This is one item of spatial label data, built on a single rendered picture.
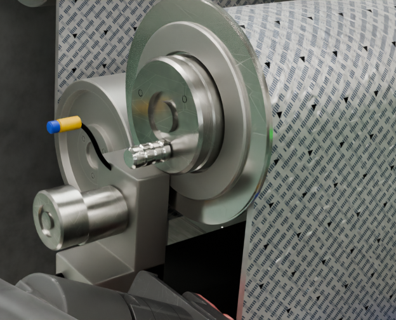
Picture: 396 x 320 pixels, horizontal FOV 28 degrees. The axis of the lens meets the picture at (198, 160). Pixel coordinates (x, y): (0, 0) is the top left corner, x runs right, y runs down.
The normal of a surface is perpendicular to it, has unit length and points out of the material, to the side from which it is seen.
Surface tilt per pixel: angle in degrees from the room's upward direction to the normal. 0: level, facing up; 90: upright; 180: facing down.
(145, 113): 90
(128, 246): 90
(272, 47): 37
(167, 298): 60
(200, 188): 90
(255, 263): 90
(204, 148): 102
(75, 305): 44
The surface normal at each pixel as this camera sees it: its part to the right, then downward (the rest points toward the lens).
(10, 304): 0.26, -0.86
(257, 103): -0.78, 0.19
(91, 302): 0.69, -0.63
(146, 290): -0.64, -0.29
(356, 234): 0.62, 0.35
